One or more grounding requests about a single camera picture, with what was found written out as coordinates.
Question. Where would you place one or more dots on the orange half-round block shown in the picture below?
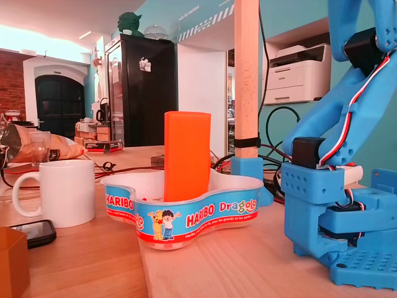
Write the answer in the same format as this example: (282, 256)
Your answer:
(187, 155)

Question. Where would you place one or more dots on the blue 3D-printed robot arm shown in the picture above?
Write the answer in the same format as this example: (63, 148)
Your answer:
(310, 198)

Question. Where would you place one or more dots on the perforated metal box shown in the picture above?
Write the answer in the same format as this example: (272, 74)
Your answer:
(157, 160)

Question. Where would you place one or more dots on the Haribo Dragolo candy tub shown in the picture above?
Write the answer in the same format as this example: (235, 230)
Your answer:
(198, 214)

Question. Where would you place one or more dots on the black fridge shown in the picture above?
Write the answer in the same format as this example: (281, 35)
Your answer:
(149, 93)

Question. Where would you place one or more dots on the red black flat box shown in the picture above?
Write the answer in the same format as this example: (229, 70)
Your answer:
(102, 146)

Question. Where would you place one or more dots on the fridge photo magnet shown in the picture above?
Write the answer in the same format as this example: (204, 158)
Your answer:
(145, 64)

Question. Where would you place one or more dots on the wooden drawer box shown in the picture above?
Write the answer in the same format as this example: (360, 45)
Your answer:
(99, 135)

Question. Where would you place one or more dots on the black kettle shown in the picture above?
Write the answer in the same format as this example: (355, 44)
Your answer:
(100, 115)

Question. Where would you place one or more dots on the white printer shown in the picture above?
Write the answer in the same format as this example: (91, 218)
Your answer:
(294, 80)

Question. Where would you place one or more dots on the glass dome cover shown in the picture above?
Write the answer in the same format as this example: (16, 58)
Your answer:
(156, 32)

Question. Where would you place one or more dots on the light wooden base board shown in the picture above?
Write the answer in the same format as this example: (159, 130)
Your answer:
(248, 273)

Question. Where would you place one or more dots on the crumpled chips bag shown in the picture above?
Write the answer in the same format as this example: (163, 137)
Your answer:
(62, 149)

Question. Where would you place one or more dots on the white ceramic mug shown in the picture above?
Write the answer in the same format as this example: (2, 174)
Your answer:
(68, 192)

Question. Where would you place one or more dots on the green Yoda figure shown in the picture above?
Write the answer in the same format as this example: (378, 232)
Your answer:
(128, 23)

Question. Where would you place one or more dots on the dark arched door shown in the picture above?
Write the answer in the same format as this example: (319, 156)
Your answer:
(59, 105)

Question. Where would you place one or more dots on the white power strip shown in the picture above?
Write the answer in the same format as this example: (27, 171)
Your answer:
(353, 174)

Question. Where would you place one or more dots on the clear drinking glass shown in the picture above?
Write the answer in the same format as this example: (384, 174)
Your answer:
(38, 149)

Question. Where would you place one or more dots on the black smartphone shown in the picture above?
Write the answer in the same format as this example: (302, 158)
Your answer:
(40, 232)

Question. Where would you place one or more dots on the blue post base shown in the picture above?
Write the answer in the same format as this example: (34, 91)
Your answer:
(246, 169)

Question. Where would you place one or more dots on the wooden camera post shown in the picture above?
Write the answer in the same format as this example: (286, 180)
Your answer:
(246, 77)

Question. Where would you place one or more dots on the blue printed bracket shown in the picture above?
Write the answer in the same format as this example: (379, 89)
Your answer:
(386, 183)

